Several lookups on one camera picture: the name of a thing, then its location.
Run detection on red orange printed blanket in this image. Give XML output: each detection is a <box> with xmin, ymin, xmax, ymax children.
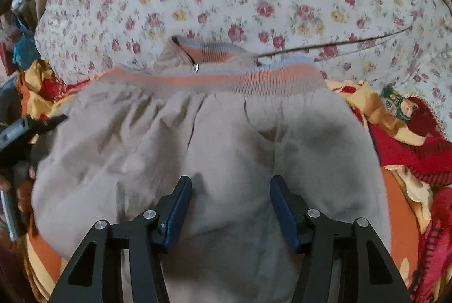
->
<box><xmin>18</xmin><ymin>58</ymin><xmax>452</xmax><ymax>303</ymax></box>

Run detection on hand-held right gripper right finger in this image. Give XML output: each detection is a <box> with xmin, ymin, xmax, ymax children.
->
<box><xmin>269</xmin><ymin>175</ymin><xmax>412</xmax><ymax>303</ymax></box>

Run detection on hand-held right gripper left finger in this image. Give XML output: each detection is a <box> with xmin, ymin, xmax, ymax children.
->
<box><xmin>47</xmin><ymin>175</ymin><xmax>193</xmax><ymax>303</ymax></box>

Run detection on beige zip jacket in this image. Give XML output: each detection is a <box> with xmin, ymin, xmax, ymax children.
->
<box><xmin>31</xmin><ymin>36</ymin><xmax>393</xmax><ymax>303</ymax></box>

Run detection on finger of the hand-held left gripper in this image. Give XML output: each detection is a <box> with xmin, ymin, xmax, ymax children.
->
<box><xmin>25</xmin><ymin>114</ymin><xmax>68</xmax><ymax>139</ymax></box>

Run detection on teal cloth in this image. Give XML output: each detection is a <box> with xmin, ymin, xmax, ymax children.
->
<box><xmin>13</xmin><ymin>19</ymin><xmax>42</xmax><ymax>69</ymax></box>

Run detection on person's left hand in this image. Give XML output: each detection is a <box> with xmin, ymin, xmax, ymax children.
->
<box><xmin>0</xmin><ymin>162</ymin><xmax>36</xmax><ymax>213</ymax></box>

